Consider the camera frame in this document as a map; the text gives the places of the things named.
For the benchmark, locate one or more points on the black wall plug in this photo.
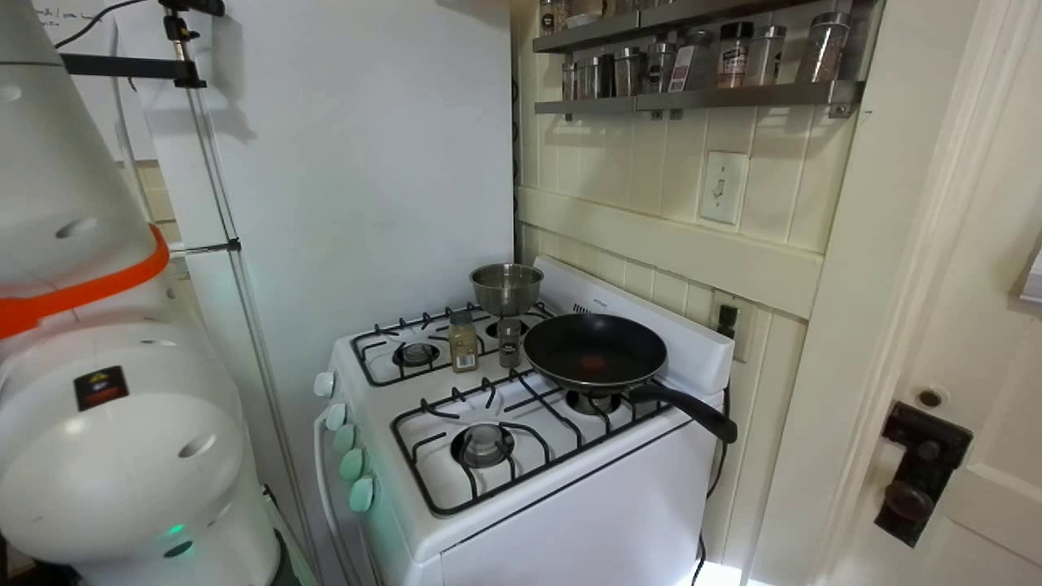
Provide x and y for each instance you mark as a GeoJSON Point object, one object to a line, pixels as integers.
{"type": "Point", "coordinates": [728, 321]}

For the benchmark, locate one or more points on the small grey spice shaker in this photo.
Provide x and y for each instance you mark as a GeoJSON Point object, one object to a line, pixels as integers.
{"type": "Point", "coordinates": [509, 346]}

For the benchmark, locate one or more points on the stainless steel pot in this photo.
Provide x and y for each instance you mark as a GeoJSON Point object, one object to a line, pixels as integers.
{"type": "Point", "coordinates": [506, 287]}

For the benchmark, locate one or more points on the white label spice jar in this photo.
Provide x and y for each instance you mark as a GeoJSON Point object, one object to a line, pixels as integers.
{"type": "Point", "coordinates": [685, 68]}

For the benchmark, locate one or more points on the white wall outlet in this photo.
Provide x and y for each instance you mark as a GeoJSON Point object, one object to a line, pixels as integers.
{"type": "Point", "coordinates": [725, 190]}

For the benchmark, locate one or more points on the black door latch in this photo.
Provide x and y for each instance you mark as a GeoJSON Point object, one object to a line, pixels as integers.
{"type": "Point", "coordinates": [924, 458]}

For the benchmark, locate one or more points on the clear glass spice jar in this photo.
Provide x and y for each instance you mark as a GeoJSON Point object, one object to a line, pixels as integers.
{"type": "Point", "coordinates": [630, 73]}
{"type": "Point", "coordinates": [658, 71]}
{"type": "Point", "coordinates": [572, 79]}
{"type": "Point", "coordinates": [735, 58]}
{"type": "Point", "coordinates": [833, 49]}
{"type": "Point", "coordinates": [772, 58]}
{"type": "Point", "coordinates": [592, 79]}

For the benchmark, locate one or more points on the black camera boom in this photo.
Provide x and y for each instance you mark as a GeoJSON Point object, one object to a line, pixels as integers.
{"type": "Point", "coordinates": [131, 68]}

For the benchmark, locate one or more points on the white refrigerator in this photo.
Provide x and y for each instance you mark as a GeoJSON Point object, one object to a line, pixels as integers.
{"type": "Point", "coordinates": [360, 163]}

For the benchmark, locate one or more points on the white panel door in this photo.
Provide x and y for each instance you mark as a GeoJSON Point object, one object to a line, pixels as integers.
{"type": "Point", "coordinates": [998, 379]}

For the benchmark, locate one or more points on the dark spice glass jar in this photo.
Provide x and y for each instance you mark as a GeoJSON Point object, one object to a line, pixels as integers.
{"type": "Point", "coordinates": [606, 76]}

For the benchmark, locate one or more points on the white stove knob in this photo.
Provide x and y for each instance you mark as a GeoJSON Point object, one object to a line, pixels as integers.
{"type": "Point", "coordinates": [361, 497]}
{"type": "Point", "coordinates": [323, 382]}
{"type": "Point", "coordinates": [338, 414]}
{"type": "Point", "coordinates": [342, 437]}
{"type": "Point", "coordinates": [354, 463]}

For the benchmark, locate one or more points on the yellow spice jar green lid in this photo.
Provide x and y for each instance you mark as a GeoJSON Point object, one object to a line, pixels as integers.
{"type": "Point", "coordinates": [465, 346]}

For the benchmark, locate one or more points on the white gas stove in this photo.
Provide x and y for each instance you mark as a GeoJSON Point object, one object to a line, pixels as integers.
{"type": "Point", "coordinates": [606, 509]}

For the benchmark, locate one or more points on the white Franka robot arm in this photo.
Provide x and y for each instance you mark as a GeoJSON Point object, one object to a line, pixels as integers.
{"type": "Point", "coordinates": [118, 458]}

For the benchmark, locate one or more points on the black frying pan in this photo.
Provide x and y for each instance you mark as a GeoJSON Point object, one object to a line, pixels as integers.
{"type": "Point", "coordinates": [594, 349]}

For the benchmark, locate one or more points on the round gas burner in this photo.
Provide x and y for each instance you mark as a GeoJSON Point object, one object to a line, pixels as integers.
{"type": "Point", "coordinates": [414, 353]}
{"type": "Point", "coordinates": [481, 443]}

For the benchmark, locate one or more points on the steel wall spice rack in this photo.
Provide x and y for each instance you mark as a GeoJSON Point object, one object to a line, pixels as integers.
{"type": "Point", "coordinates": [695, 99]}

